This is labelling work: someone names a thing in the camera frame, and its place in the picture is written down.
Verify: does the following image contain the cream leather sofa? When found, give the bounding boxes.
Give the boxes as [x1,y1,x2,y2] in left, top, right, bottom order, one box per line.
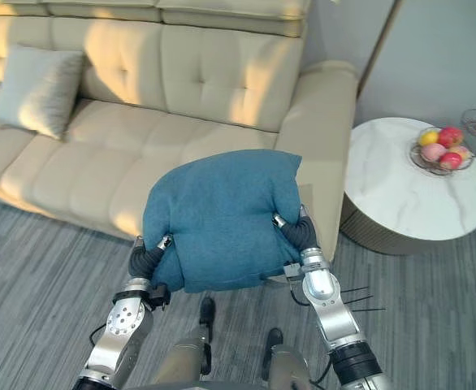
[0,0,361,285]

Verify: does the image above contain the teal blue cushion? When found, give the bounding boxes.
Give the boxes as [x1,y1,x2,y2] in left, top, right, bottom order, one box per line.
[142,149,304,294]

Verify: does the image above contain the robot leg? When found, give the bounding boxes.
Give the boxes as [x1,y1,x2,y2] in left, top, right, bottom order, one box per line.
[261,327,318,390]
[152,296,218,390]

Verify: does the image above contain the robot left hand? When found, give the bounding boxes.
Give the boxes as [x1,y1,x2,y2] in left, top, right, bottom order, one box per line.
[128,233,175,285]

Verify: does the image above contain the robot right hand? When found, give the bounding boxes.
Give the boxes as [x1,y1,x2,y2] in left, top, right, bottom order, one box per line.
[272,205,321,254]

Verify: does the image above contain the small red apple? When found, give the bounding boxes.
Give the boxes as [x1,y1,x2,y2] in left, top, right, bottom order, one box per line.
[439,152,463,170]

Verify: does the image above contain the wire fruit bowl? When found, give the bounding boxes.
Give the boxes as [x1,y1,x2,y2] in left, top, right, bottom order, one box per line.
[409,126,475,176]

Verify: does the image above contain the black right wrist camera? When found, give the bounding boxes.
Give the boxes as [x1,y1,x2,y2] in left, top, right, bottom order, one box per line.
[283,262,304,281]

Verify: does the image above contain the pink peach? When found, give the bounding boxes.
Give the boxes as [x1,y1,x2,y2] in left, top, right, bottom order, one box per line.
[420,142,447,163]

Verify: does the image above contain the light grey cushion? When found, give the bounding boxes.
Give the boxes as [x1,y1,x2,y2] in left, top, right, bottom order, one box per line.
[0,43,85,142]

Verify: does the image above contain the robot right leg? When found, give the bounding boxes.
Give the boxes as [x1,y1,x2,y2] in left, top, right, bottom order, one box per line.
[261,327,318,390]

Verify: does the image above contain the beige slanted pole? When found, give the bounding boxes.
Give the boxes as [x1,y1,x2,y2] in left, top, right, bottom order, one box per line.
[358,0,402,91]

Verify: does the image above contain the robot left leg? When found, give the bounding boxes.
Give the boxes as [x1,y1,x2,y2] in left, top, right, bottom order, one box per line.
[152,296,218,390]

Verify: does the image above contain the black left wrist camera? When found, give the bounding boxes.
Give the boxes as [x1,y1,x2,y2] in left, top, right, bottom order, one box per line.
[148,285,171,312]

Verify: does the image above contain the large red apple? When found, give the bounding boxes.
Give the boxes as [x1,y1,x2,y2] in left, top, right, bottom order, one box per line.
[436,127,465,148]

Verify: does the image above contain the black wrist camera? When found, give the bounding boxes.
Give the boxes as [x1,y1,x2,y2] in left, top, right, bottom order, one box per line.
[283,262,304,281]
[148,285,171,312]

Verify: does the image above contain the black cable ties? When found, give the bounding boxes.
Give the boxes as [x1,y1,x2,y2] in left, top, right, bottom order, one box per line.
[342,285,387,314]

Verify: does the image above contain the round white marble side table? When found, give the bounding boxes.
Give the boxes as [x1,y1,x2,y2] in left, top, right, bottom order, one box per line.
[339,117,476,257]

